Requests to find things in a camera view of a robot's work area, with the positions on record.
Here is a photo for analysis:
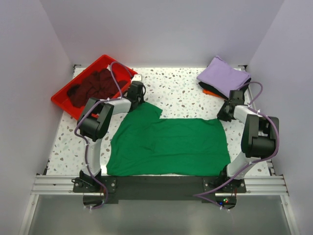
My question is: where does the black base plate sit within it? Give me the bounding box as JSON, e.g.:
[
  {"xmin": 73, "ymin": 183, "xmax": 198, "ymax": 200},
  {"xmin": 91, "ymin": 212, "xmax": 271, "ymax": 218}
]
[{"xmin": 73, "ymin": 175, "xmax": 246, "ymax": 205}]

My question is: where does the folded orange t shirt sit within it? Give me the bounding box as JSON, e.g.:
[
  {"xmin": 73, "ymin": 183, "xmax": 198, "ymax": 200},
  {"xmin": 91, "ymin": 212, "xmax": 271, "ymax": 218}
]
[{"xmin": 202, "ymin": 89, "xmax": 220, "ymax": 97}]

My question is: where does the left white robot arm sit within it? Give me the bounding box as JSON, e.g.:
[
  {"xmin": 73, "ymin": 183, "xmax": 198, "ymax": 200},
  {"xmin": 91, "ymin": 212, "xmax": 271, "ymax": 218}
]
[{"xmin": 73, "ymin": 81, "xmax": 146, "ymax": 192}]

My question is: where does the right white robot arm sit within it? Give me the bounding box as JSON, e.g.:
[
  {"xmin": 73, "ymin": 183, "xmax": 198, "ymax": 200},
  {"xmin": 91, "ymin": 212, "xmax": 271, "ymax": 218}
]
[{"xmin": 212, "ymin": 90, "xmax": 279, "ymax": 192}]

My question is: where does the folded lilac t shirt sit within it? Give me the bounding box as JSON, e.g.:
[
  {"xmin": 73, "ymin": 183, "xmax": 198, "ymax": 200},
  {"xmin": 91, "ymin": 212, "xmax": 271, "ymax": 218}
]
[{"xmin": 197, "ymin": 56, "xmax": 252, "ymax": 97}]

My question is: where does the dark red t shirt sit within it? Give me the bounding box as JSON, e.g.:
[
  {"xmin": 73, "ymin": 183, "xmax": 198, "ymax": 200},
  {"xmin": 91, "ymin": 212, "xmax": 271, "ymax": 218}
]
[{"xmin": 67, "ymin": 69, "xmax": 119, "ymax": 108}]

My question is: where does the green t shirt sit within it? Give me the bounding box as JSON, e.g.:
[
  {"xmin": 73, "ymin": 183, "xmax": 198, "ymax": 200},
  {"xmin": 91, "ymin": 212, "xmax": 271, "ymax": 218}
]
[{"xmin": 106, "ymin": 102, "xmax": 230, "ymax": 176}]

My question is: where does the red plastic bin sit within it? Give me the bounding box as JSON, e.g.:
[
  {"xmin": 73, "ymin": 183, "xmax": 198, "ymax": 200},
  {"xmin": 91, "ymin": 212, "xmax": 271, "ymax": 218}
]
[{"xmin": 51, "ymin": 55, "xmax": 137, "ymax": 120}]

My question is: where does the folded black t shirt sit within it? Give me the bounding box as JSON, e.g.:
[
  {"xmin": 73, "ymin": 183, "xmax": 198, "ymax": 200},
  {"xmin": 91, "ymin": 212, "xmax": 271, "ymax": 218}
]
[{"xmin": 197, "ymin": 78, "xmax": 251, "ymax": 99}]

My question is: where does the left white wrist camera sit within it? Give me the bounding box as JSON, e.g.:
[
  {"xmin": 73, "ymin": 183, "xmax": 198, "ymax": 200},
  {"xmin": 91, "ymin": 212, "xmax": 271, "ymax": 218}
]
[{"xmin": 131, "ymin": 74, "xmax": 142, "ymax": 82}]

